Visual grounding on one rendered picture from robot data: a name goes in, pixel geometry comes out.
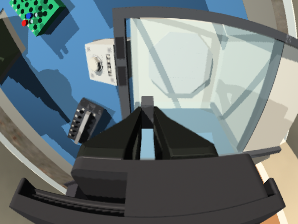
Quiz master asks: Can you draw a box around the blue bench mat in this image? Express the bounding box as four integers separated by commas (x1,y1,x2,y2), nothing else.
0,0,248,166

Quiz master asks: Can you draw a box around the green tube rack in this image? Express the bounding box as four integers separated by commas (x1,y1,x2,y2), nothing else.
9,0,66,37

